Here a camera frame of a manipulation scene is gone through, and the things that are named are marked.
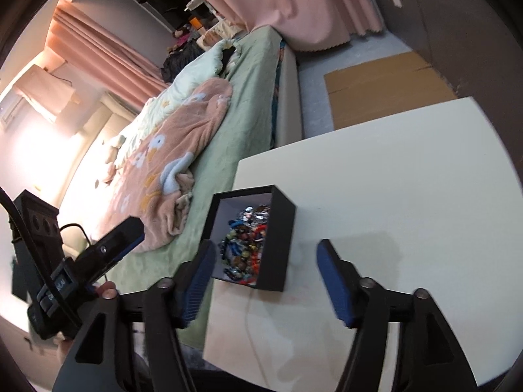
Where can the pink window curtain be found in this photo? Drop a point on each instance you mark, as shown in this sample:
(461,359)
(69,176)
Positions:
(88,46)

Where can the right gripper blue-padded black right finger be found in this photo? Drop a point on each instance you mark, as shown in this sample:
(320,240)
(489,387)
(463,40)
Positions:
(429,357)

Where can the black jewelry box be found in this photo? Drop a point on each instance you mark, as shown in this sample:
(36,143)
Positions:
(226,206)

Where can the brown cardboard sheet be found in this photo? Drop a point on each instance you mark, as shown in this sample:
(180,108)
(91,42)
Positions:
(384,87)

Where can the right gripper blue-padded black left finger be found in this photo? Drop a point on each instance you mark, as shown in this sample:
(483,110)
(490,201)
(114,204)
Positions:
(102,357)

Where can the pile of mixed jewelry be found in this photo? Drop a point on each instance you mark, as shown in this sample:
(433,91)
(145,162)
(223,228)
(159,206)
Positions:
(242,248)

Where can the pink floor curtain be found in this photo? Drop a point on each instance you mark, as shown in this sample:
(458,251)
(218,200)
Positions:
(307,25)

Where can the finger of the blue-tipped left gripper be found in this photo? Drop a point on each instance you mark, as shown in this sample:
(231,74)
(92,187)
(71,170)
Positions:
(107,252)

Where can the peach floral blanket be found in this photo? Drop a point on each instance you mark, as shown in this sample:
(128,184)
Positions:
(154,184)

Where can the bed with green sheet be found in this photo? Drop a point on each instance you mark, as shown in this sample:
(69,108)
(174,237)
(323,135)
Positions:
(246,130)

